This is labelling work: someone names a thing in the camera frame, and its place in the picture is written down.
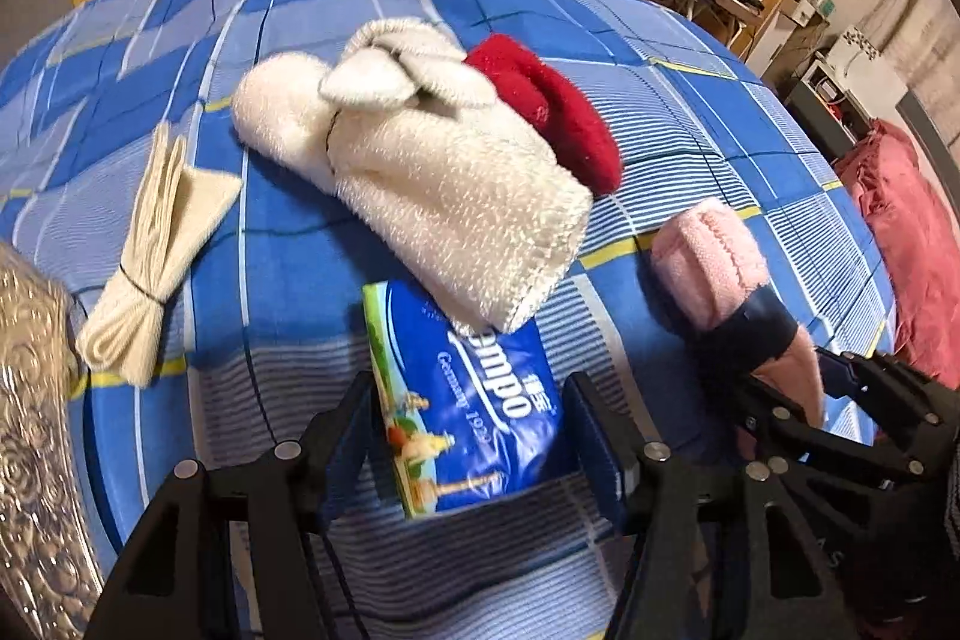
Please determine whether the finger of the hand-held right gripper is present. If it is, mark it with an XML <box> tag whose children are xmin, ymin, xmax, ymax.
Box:
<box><xmin>821</xmin><ymin>349</ymin><xmax>960</xmax><ymax>453</ymax></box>
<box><xmin>739</xmin><ymin>377</ymin><xmax>923</xmax><ymax>476</ymax></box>

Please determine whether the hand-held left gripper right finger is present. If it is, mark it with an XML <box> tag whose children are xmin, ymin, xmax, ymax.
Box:
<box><xmin>562</xmin><ymin>372</ymin><xmax>848</xmax><ymax>640</ymax></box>

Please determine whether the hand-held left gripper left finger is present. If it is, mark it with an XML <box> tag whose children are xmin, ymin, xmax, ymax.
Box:
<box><xmin>90</xmin><ymin>376</ymin><xmax>374</xmax><ymax>640</ymax></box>

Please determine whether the blue tissue pack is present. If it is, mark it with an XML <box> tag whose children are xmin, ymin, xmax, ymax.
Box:
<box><xmin>362</xmin><ymin>280</ymin><xmax>578</xmax><ymax>521</ymax></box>

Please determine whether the pink sock with navy band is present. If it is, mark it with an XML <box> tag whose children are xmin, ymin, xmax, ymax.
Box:
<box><xmin>651</xmin><ymin>197</ymin><xmax>826</xmax><ymax>431</ymax></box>

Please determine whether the cream sock bundle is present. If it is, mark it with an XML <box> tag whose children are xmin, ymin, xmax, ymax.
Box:
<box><xmin>76</xmin><ymin>122</ymin><xmax>242</xmax><ymax>386</ymax></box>

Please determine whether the white fluffy sock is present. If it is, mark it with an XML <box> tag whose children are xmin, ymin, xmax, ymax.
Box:
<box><xmin>231</xmin><ymin>17</ymin><xmax>593</xmax><ymax>335</ymax></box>

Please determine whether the red fluffy sock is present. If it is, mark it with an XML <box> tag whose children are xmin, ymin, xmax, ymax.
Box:
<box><xmin>465</xmin><ymin>34</ymin><xmax>623</xmax><ymax>197</ymax></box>

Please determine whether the red cushion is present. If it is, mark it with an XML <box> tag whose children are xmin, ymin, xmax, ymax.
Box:
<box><xmin>832</xmin><ymin>119</ymin><xmax>960</xmax><ymax>371</ymax></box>

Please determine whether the blue plaid blanket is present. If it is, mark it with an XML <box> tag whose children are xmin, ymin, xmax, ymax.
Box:
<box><xmin>0</xmin><ymin>0</ymin><xmax>897</xmax><ymax>640</ymax></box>

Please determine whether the silver ornate tissue box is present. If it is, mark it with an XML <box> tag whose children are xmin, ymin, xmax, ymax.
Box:
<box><xmin>0</xmin><ymin>239</ymin><xmax>106</xmax><ymax>640</ymax></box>

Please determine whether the white storage unit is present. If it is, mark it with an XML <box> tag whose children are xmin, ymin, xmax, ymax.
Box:
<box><xmin>784</xmin><ymin>21</ymin><xmax>920</xmax><ymax>161</ymax></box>

